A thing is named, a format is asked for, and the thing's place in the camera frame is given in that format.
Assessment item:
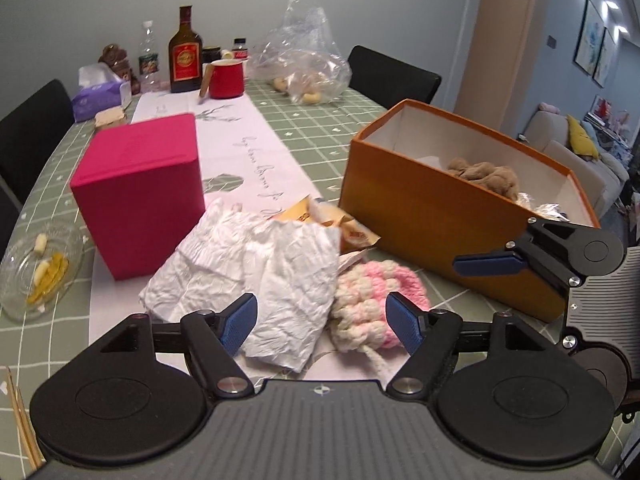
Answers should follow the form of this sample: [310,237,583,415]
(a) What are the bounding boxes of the glass plate with peels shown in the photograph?
[1,221,84,322]

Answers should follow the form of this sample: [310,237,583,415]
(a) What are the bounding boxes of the magenta cube box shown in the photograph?
[70,113,205,281]

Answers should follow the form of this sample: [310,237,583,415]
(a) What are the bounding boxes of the dark jar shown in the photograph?
[202,46,222,64]

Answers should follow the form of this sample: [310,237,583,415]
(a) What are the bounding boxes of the right framed wall picture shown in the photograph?
[592,28,616,88]

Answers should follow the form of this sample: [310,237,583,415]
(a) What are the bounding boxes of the wooden chopsticks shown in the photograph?
[6,366,46,470]

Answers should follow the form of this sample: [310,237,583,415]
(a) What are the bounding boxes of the small dark sauce bottle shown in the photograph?
[232,37,248,62]

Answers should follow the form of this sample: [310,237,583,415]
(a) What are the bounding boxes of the small cardboard box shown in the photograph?
[94,106,127,131]

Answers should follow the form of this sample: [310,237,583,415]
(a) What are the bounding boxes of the clear plastic bag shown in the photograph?
[245,0,352,105]

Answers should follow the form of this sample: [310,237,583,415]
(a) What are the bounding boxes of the black chair far side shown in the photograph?
[347,46,442,110]

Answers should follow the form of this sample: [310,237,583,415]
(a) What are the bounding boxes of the beige sofa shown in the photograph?
[524,110,629,219]

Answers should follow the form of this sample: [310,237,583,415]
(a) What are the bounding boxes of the orange cardboard box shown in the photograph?
[338,100,599,322]

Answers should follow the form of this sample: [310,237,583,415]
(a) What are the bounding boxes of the brown bear figurine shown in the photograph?
[99,44,141,96]

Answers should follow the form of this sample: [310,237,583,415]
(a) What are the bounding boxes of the left framed wall picture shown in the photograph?
[574,0,605,76]

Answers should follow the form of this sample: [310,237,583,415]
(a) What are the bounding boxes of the black chair left side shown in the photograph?
[0,78,75,206]

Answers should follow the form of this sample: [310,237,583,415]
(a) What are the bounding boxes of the clear water bottle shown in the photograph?
[138,21,160,93]

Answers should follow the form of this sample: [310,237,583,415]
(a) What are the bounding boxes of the brown plush toy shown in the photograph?
[447,157,520,202]

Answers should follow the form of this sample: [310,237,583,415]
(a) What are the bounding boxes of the brown liquor bottle red label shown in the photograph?
[168,6,203,93]

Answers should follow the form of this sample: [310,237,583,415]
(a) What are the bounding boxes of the pink white knitted item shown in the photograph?
[329,260,432,378]

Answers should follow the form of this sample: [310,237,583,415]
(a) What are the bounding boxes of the purple tissue box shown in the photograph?
[72,63,132,122]

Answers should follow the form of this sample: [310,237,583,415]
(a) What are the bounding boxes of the red mug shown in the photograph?
[198,60,244,100]

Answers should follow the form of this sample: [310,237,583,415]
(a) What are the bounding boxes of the orange snack packet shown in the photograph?
[273,195,380,254]

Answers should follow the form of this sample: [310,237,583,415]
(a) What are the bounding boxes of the white paper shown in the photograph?
[140,200,341,373]

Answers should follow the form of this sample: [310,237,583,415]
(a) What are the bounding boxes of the framed wall picture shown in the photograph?
[592,28,616,88]
[574,0,605,76]

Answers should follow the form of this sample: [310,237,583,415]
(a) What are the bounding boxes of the black chair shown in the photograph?
[0,78,75,206]
[347,46,442,110]

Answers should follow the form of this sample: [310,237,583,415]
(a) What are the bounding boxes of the yellow cushion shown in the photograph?
[566,115,599,159]

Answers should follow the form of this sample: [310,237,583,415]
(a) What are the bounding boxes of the beige door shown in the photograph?
[454,0,536,129]

